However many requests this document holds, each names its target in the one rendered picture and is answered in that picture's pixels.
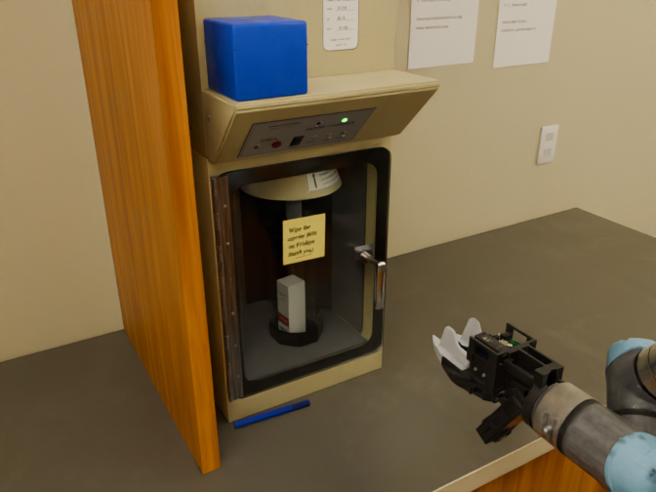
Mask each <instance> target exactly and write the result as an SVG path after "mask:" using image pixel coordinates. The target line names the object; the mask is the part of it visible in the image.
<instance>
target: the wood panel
mask: <svg viewBox="0 0 656 492"><path fill-rule="evenodd" d="M72 6H73V13H74V18H75V24H76V30H77V37H78V43H79V49H80V56H81V61H82V67H83V74H84V80H85V86H86V92H87V99H88V105H89V110H90V117H91V123H92V129H93V136H94V142H95V148H96V155H97V160H98V166H99V172H100V179H101V185H102V197H103V203H104V208H105V215H106V221H107V227H108V234H109V240H110V246H111V252H112V259H113V264H114V270H115V277H116V283H117V289H118V296H119V302H120V307H121V314H122V320H123V326H124V330H125V332H126V334H127V335H128V337H129V339H130V341H131V343H132V345H133V347H134V348H135V350H136V352H137V354H138V356H139V358H140V359H141V361H142V363H143V366H144V368H145V369H146V371H147V373H148V375H149V377H150V379H151V380H152V381H153V383H154V385H155V387H156V389H157V391H158V392H159V394H160V396H161V398H162V400H163V402H164V403H165V405H166V407H167V409H168V411H169V413H170V415H171V416H172V418H173V420H174V422H175V424H176V426H177V427H178V429H179V431H180V433H181V435H182V437H183V438H184V441H185V443H186V445H187V447H188V448H189V450H190V452H191V454H192V456H193V458H194V460H195V461H196V463H197V465H198V467H199V468H200V470H201V471H202V473H203V474H204V473H207V472H211V471H213V470H216V469H218V468H220V467H221V462H220V451H219V441H218V430H217V420H216V409H215V398H214V389H213V378H212V367H211V356H210V347H209V336H208V325H207V315H206V305H205V294H204V284H203V273H202V263H201V252H200V242H199V231H198V221H197V211H196V200H195V189H194V178H193V169H192V158H191V147H190V137H189V127H188V116H187V106H186V95H185V75H184V65H183V54H182V43H181V34H180V23H179V12H178V1H177V0H72Z"/></svg>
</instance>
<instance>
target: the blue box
mask: <svg viewBox="0 0 656 492"><path fill-rule="evenodd" d="M203 24H204V36H205V41H204V42H205V49H206V62H207V74H208V86H209V89H211V90H213V91H215V92H217V93H220V94H222V95H224V96H226V97H228V98H230V99H233V100H235V101H237V102H245V101H253V100H261V99H270V98H279V97H288V96H296V95H304V94H306V93H307V92H308V34H307V22H306V21H305V20H295V19H289V18H283V17H278V16H272V15H270V16H250V17H229V18H208V19H204V21H203Z"/></svg>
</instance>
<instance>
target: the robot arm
mask: <svg viewBox="0 0 656 492"><path fill-rule="evenodd" d="M513 330H515V331H517V332H518V333H520V334H521V335H523V336H525V337H526V338H527V340H526V342H525V343H522V344H521V343H520V342H518V341H517V340H515V339H514V338H513ZM432 344H433V348H434V351H435V353H436V355H437V357H438V359H439V361H440V363H441V366H442V368H443V370H444V371H445V373H446V374H447V376H448V378H449V379H450V380H451V381H452V382H453V383H454V384H455V385H457V386H458V387H460V388H462V389H464V390H466V391H467V392H468V393H469V394H472V393H473V394H474V395H476V396H478V397H480V398H482V400H486V401H490V402H493V403H497V402H500V403H501V405H500V406H499V407H498V408H497V409H496V410H495V411H494V412H493V413H492V414H491V415H489V416H488V417H486V418H485V419H484V420H483V421H482V422H481V423H482V424H481V425H480V426H479V427H477V428H476V430H477V432H478V434H479V435H480V437H481V438H482V440H483V442H484V443H485V444H488V443H490V442H493V441H494V443H496V442H498V441H500V440H503V439H505V438H506V437H507V436H508V435H509V434H511V430H512V429H514V428H515V427H516V426H517V425H518V424H519V423H520V422H522V421H523V422H524V423H525V424H526V425H528V426H529V427H530V428H531V429H533V430H534V432H536V433H537V434H538V435H540V436H541V437H542V438H544V439H545V440H546V441H547V442H548V443H549V444H550V445H552V446H553V447H554V448H556V449H557V450H558V451H559V452H560V453H562V454H563V455H564V456H565V457H567V458H568V459H569V460H570V461H572V462H573V463H574V464H576V465H577V466H578V467H579V468H581V469H582V470H583V471H585V472H586V473H588V474H589V475H590V476H591V477H592V478H594V479H595V480H596V481H597V482H598V484H599V485H600V486H601V487H602V488H603V489H604V490H605V491H606V492H656V342H654V341H651V340H647V339H641V338H629V339H628V340H627V341H624V340H621V341H618V342H616V343H614V344H613V345H612V346H611V347H610V348H609V350H608V353H607V365H606V367H605V379H606V406H604V405H603V404H601V403H599V402H598V401H597V400H595V399H594V398H593V397H591V396H589V395H588V394H586V393H585V392H583V391H582V390H580V389H578V388H577V387H575V386H574V385H572V384H571V383H566V382H564V381H562V380H561V379H562V374H563V368H564V366H562V365H561V364H559V363H557V362H556V361H554V360H553V359H551V358H550V357H548V356H546V355H545V354H543V353H542V352H540V351H539V350H537V349H536V344H537V340H536V339H535V338H533V337H531V336H530V335H528V334H526V333H525V332H523V331H522V330H520V329H518V328H517V327H515V326H514V325H512V324H510V323H509V322H507V327H506V332H505V333H502V334H496V333H493V334H489V335H488V334H487V333H486V332H482V333H481V328H480V324H479V322H478V321H477V320H476V319H475V318H470V319H469V321H468V323H467V326H466V328H465V330H464V333H463V335H459V334H456V332H455V331H454V329H453V328H451V327H450V326H447V327H445V329H444V331H443V332H442V337H441V339H439V338H438V337H437V336H435V335H432Z"/></svg>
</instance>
